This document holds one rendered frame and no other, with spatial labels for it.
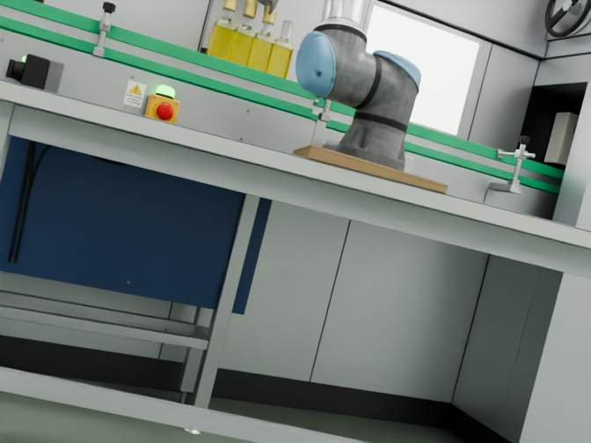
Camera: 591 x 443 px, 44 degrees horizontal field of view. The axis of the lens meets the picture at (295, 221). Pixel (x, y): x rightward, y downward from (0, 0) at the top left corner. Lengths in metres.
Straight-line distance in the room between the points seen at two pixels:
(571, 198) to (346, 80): 1.11
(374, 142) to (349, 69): 0.16
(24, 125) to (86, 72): 0.37
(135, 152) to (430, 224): 0.62
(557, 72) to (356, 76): 1.25
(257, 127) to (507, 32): 1.05
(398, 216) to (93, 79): 0.80
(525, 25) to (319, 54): 1.35
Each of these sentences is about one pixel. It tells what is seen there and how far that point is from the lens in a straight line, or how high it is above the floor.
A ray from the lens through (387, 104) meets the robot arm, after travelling 1.53.
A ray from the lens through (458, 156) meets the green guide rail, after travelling 2.32.
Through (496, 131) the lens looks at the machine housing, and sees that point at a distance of 2.62.
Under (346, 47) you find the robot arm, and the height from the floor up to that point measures 0.98.
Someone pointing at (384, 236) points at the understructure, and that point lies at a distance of 2.43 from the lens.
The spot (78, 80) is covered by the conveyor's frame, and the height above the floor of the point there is 0.81.
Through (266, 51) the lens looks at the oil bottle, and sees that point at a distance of 2.08.
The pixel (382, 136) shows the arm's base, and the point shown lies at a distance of 1.52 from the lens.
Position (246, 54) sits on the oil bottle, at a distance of 2.06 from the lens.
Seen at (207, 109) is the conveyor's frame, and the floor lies 0.83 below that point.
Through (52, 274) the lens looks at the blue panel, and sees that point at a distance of 1.89.
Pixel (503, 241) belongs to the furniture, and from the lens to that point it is 1.61.
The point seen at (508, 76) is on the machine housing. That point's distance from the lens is 2.65.
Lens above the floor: 0.67
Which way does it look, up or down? 2 degrees down
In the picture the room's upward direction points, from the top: 14 degrees clockwise
